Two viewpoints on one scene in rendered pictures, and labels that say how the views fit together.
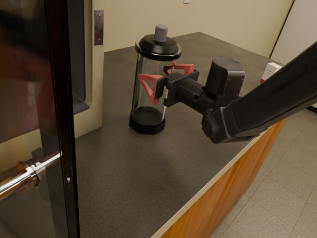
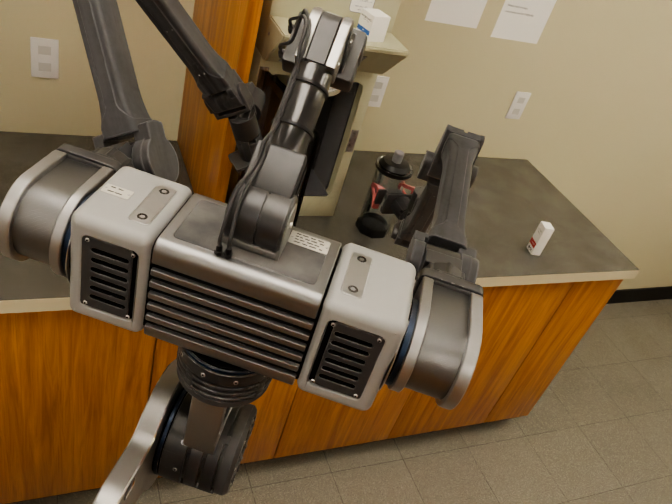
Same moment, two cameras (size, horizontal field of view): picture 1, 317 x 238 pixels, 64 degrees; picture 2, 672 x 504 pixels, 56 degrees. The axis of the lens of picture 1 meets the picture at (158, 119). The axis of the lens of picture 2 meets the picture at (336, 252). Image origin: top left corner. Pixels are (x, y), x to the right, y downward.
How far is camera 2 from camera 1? 1.23 m
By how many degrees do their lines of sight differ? 18
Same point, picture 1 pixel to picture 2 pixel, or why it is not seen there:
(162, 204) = not seen: hidden behind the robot
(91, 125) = (324, 211)
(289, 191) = (603, 461)
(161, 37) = (396, 159)
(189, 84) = (402, 201)
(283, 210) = (570, 476)
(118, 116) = (350, 214)
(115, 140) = (337, 229)
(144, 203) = not seen: hidden behind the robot
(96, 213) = not seen: hidden behind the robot
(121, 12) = (409, 113)
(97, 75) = (341, 173)
